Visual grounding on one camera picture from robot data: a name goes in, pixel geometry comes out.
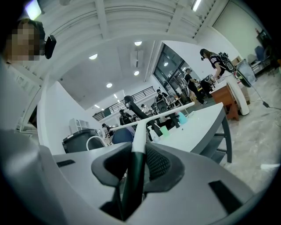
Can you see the round ceiling light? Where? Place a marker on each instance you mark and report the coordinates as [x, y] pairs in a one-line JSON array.
[[92, 56], [138, 43], [109, 85], [136, 73]]

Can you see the dark grey plastic bin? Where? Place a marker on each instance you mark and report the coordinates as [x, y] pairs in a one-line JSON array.
[[79, 140]]

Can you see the light blue cup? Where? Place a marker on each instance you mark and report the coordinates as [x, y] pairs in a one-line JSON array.
[[182, 118]]

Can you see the black faucet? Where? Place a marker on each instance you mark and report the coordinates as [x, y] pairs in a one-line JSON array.
[[137, 111]]

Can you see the white basin on wooden cabinet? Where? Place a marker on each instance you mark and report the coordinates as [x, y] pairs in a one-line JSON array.
[[238, 96]]

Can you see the green hexagonal cup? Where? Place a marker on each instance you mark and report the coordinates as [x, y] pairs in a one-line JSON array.
[[165, 131]]

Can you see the white curved faucet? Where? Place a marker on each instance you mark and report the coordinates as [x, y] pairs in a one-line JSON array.
[[92, 138]]

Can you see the white shelf unit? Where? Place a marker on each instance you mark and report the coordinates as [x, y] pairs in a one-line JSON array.
[[78, 125]]

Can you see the dark round panel on stand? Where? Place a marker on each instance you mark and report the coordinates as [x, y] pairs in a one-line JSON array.
[[246, 73]]

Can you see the clear soap pump bottle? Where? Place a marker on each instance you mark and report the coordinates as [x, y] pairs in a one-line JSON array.
[[155, 138]]

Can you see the long tube ceiling light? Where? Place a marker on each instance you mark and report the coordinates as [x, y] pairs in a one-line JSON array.
[[196, 4]]

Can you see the blue chair with purple cushion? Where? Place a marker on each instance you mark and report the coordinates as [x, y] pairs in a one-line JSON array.
[[123, 135]]

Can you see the black head-worn camera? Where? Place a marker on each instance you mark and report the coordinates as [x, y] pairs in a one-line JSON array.
[[50, 47]]

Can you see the brown wooden cabinet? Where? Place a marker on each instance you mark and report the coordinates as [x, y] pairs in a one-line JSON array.
[[224, 99]]

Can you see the white sink basin right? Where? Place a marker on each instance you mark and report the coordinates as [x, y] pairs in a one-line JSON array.
[[197, 131]]

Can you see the person's head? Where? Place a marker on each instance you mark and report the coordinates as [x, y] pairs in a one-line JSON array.
[[22, 41]]

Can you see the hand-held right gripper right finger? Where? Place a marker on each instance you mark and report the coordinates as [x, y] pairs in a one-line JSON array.
[[164, 169]]

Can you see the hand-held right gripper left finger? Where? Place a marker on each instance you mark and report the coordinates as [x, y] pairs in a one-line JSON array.
[[109, 167]]

